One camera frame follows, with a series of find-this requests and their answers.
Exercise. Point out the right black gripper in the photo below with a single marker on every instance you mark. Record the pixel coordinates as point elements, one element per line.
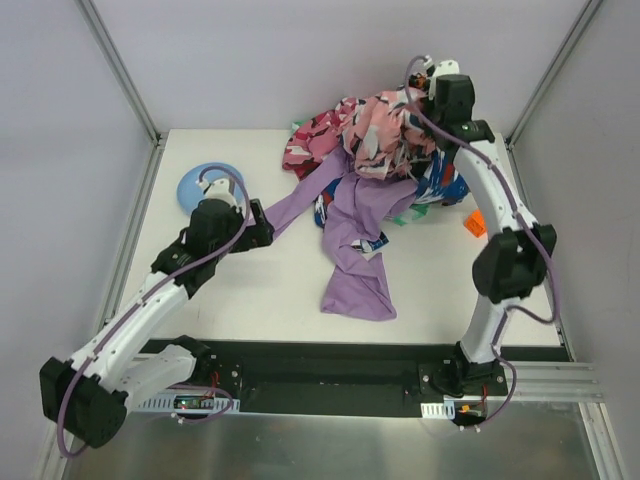
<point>422,83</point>

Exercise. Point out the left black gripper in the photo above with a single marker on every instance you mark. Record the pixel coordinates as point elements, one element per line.
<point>255,230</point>

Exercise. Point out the orange black camouflage cloth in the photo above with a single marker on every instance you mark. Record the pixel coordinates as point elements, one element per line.
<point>419,81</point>

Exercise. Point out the lilac purple cloth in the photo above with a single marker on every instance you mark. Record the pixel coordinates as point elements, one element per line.
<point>358,286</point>

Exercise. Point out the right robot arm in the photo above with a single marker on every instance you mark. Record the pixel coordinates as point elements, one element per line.
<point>515,259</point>

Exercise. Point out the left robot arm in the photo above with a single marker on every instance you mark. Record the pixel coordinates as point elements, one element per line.
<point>90,394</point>

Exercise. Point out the pink patterned cloth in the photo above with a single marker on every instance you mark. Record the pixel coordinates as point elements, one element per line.
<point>383,135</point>

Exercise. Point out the crimson pink camouflage cloth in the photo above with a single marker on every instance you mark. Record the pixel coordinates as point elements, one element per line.
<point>311,142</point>

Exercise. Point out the blue plastic plate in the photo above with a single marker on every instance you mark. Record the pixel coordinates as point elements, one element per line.
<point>189,194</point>

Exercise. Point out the orange cube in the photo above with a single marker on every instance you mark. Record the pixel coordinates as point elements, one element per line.
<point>475,224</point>

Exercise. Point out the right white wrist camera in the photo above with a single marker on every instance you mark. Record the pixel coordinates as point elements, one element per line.
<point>445,67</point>

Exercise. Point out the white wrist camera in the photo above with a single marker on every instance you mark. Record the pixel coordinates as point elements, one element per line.
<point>445,67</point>
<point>220,189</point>

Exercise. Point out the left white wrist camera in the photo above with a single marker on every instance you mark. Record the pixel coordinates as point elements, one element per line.
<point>220,189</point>

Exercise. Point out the left aluminium frame post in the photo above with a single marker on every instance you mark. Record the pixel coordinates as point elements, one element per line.
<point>107,46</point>

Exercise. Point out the aluminium frame post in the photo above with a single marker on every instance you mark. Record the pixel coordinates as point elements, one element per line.
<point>577,30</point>
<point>107,46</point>

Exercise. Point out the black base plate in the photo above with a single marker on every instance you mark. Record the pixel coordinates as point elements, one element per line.
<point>365,380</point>

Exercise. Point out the left slotted cable duct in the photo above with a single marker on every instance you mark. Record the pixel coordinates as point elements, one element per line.
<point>187,404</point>

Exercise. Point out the slotted cable duct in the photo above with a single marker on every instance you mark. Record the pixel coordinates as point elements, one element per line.
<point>451,409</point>
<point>187,404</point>

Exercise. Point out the right aluminium frame post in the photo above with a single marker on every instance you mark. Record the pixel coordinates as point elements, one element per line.
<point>577,30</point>

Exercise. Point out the right slotted cable duct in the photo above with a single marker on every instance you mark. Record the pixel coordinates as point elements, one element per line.
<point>451,409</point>

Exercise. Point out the aluminium front rail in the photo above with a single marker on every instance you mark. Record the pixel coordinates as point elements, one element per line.
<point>525,369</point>

